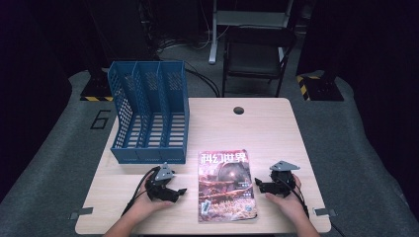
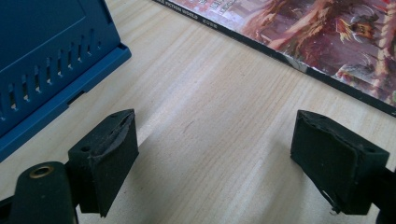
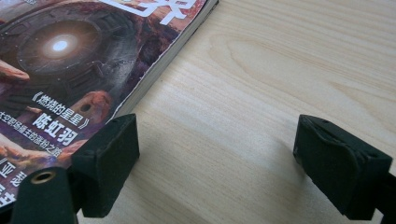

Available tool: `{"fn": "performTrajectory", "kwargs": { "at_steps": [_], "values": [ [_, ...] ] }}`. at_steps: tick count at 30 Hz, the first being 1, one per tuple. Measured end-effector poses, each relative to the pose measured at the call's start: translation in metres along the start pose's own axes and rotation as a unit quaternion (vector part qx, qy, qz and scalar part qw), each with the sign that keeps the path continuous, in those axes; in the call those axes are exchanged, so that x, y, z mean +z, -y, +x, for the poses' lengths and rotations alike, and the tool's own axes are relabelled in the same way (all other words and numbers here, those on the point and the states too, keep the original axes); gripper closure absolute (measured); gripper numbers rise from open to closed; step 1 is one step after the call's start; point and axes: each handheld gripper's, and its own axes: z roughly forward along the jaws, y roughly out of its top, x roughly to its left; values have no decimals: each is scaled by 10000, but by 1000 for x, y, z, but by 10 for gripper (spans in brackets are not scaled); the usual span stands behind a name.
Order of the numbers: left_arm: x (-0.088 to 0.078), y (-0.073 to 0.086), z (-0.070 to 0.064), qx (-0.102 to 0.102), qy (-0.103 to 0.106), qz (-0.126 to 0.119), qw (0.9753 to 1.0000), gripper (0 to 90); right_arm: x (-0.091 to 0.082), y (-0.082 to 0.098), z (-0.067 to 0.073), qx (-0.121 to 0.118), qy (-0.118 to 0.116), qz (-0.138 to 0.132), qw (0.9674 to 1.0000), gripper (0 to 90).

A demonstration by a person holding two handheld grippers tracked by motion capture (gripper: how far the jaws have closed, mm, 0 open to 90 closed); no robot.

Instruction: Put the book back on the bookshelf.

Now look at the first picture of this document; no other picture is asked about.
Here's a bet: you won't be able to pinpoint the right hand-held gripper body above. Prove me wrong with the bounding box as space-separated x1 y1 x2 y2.
269 160 301 198

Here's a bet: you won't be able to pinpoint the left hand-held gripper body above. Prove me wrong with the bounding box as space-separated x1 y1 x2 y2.
144 162 176 202

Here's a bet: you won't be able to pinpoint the magazine with reddish cover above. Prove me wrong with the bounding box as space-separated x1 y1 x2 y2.
197 149 258 224

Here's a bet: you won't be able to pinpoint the blue plastic file rack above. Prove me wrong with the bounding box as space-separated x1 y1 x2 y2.
107 59 191 165

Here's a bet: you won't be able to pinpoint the person's left hand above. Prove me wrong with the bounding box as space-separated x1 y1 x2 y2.
130 179 175 217

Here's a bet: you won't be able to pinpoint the person's right hand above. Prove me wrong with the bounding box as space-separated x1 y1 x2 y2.
265 173 309 222

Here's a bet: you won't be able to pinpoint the black stand base striped edge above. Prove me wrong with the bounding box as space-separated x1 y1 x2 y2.
295 74 345 102
79 67 115 103

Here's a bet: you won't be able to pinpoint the black folding chair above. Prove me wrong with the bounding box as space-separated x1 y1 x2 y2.
221 27 297 99

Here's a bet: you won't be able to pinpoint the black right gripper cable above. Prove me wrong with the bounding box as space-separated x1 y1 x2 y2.
278 177 347 237

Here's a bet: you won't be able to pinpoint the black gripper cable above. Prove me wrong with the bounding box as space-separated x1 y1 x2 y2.
278 177 347 237
121 166 161 217

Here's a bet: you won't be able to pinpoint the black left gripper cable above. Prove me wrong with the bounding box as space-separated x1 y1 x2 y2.
121 166 161 217

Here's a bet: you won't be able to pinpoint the black floor cables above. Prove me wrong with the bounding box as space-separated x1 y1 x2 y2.
183 60 221 99

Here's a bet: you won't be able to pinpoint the white floor cables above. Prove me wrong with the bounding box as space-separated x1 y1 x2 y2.
157 24 231 54

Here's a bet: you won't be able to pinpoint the white metal desk frame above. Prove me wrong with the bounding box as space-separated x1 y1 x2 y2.
208 0 294 65

